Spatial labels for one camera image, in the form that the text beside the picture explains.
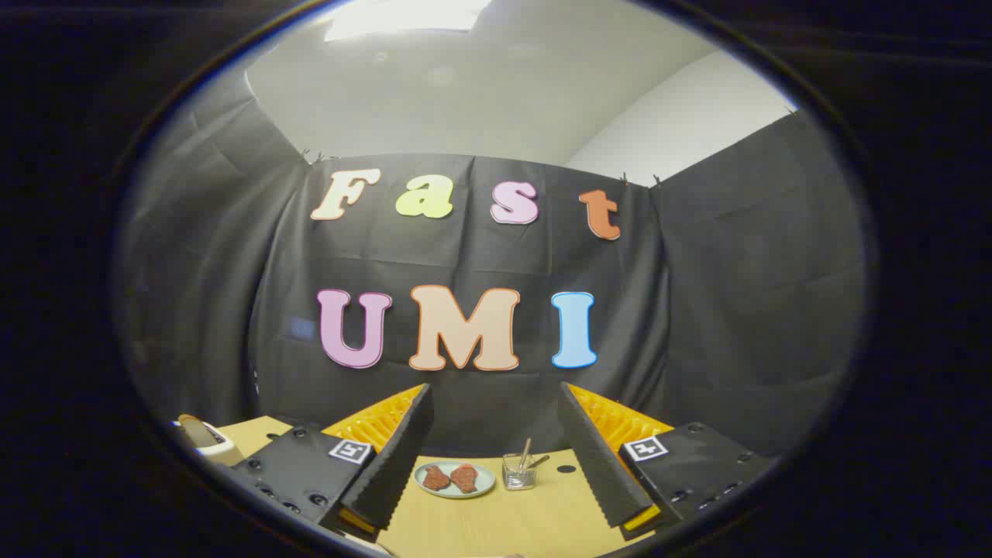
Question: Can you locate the cream white toaster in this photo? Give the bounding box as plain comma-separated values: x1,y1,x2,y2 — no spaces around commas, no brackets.
172,422,246,467

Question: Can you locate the clear glass utensil cup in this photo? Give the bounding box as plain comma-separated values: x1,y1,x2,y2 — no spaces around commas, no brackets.
501,453,537,491

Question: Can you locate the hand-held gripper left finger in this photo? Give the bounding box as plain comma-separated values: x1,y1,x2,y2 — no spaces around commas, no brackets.
232,382,436,543

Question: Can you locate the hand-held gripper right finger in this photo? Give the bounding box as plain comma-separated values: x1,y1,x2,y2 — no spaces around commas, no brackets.
557,381,777,543

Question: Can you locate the plain bread slice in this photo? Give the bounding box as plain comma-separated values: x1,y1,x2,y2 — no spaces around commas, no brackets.
179,415,224,449

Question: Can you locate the small pale green plate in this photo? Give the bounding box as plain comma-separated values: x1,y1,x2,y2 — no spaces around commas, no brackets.
414,460,497,499

